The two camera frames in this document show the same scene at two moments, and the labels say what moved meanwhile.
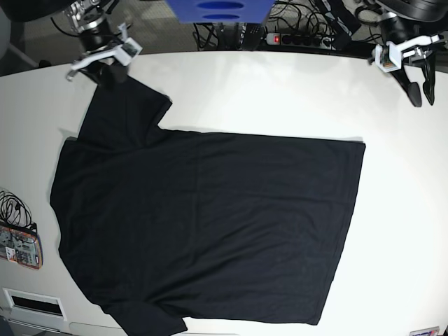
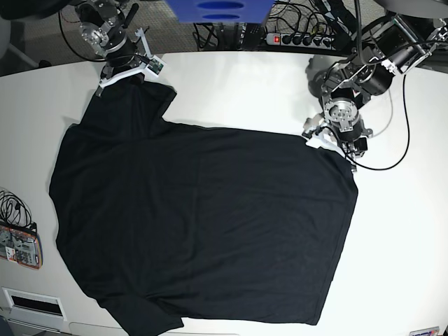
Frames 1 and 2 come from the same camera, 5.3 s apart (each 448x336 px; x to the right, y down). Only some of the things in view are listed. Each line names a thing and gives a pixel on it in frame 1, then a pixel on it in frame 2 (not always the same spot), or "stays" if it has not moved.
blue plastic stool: (222, 11) stays
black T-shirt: (164, 226) stays
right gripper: (399, 29) → (354, 142)
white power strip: (284, 38) stays
